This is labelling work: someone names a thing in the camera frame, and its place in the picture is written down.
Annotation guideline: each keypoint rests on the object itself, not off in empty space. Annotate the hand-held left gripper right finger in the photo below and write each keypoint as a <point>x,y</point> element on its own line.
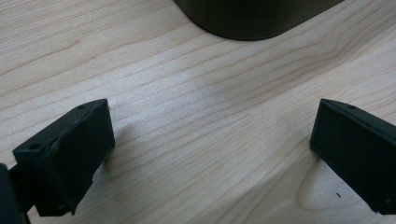
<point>358,149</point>

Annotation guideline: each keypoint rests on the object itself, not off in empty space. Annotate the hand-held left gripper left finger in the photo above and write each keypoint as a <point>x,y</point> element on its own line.
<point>71,155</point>

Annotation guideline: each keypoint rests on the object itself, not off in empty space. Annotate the dark rounded container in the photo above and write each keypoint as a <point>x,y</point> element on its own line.
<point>249,18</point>

